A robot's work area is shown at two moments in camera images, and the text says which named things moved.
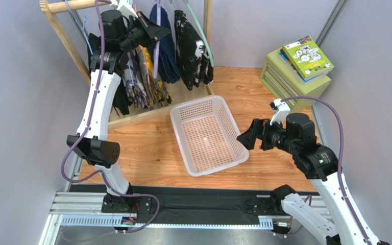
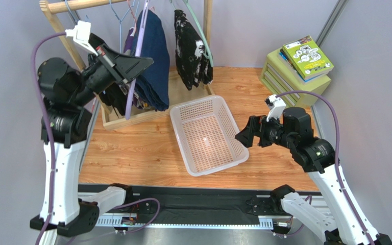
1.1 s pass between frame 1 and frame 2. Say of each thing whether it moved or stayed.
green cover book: stayed
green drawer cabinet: stayed
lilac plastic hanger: moved
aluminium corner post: stayed
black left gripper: moved
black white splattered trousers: stayed
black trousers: stayed
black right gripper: stayed
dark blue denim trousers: moved
